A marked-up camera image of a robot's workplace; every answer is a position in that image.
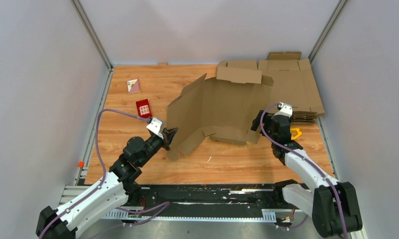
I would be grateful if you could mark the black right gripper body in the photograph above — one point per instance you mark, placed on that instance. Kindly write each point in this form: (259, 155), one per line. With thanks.
(267, 117)

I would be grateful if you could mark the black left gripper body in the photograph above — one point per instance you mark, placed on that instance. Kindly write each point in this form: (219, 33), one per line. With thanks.
(164, 143)

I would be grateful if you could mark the brown cardboard box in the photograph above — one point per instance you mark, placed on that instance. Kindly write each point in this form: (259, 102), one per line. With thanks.
(222, 107)

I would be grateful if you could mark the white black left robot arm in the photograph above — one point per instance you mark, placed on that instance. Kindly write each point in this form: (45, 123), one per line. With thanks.
(72, 219)

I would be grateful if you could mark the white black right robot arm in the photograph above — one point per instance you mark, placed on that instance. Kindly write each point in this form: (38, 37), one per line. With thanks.
(332, 205)

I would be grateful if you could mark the red small box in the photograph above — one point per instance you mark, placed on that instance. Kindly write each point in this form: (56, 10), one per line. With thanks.
(143, 108)

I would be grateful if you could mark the pink white card box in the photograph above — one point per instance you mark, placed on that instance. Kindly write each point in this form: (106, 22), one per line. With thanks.
(133, 86)

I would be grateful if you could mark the yellow plastic tool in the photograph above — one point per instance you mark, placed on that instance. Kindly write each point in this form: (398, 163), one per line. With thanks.
(295, 133)

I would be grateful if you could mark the stack of flat cardboard boxes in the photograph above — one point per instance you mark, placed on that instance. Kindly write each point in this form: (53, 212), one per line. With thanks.
(294, 84)

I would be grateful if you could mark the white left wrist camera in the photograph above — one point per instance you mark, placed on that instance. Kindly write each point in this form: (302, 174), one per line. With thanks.
(155, 126)

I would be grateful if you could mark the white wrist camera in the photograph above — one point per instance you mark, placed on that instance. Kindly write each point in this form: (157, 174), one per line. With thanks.
(155, 126)
(284, 110)

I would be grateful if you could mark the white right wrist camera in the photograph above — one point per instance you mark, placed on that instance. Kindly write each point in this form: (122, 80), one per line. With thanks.
(284, 110)

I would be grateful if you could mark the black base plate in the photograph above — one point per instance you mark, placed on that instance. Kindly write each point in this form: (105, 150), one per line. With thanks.
(205, 202)

